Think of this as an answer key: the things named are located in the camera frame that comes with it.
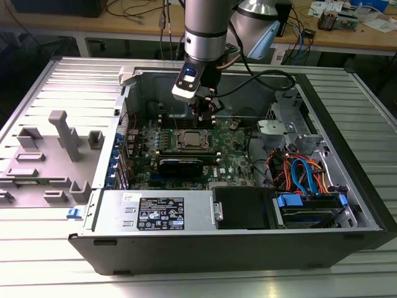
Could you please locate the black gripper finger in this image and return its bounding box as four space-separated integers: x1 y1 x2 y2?
192 93 208 129
207 92 225 129

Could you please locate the black RAM slot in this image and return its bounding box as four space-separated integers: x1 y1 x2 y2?
158 120 199 129
158 113 195 122

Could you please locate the black drive bay cover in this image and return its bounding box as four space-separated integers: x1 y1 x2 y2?
212 187 279 230

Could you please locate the installed RAM stick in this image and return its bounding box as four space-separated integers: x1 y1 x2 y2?
150 155 221 165

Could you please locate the green motherboard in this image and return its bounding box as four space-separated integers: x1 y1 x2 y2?
127 116 258 190

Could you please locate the black graphics card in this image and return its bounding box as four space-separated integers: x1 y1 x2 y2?
158 158 204 178

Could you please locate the white printed label sheet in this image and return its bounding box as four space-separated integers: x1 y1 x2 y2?
274 43 287 65

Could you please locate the black upright box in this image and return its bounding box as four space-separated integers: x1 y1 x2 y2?
274 0 293 38

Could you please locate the silver metal drive cage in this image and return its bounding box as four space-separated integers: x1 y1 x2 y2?
256 86 329 156

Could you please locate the silver power supply unit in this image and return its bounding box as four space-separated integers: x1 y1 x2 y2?
92 189 218 232

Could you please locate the blue expansion card retainer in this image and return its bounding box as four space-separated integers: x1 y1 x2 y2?
105 133 122 190

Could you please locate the black printed rating label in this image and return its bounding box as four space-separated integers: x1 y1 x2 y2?
137 196 185 231

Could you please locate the copper coil transformer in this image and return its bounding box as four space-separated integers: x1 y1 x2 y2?
318 9 337 31

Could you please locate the white printed card box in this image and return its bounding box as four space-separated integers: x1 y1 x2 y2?
310 0 342 15

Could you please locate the wooden desk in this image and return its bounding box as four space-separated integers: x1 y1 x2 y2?
0 0 397 56

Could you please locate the black open PC case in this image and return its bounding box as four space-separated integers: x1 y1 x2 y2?
67 63 397 276

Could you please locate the hard disk in blue carrier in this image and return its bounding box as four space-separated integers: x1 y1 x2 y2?
272 192 348 229

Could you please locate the grey electronic device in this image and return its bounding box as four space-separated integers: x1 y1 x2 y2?
336 12 360 32

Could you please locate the black monitor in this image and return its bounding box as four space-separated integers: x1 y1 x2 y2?
12 0 108 18

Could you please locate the grey parts rack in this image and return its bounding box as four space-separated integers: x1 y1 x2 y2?
0 110 105 208

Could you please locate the clear plastic bag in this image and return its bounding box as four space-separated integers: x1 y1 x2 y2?
353 0 388 13

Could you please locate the white paper sheet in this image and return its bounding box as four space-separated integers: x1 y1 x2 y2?
362 17 397 34

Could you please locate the copper coloured curved cable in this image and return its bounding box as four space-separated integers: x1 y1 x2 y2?
216 52 239 71

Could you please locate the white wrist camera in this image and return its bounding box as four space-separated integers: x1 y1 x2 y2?
171 63 206 104

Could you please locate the thin black wire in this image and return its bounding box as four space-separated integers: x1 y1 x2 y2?
246 129 277 189

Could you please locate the thin red wire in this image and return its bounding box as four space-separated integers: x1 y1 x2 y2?
122 111 138 133

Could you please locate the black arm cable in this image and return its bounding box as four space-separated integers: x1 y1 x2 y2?
215 18 297 99

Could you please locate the dangling USB cable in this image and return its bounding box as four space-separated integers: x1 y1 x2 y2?
158 0 173 60

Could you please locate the red orange wire bundle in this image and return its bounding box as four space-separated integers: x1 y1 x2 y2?
267 148 294 190

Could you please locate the blue hanging cable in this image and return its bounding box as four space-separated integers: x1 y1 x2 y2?
291 23 306 60

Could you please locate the silver metal bracket handle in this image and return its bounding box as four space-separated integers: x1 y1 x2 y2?
212 201 224 222

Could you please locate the blue flat wire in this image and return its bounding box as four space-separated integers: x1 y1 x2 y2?
291 158 320 196

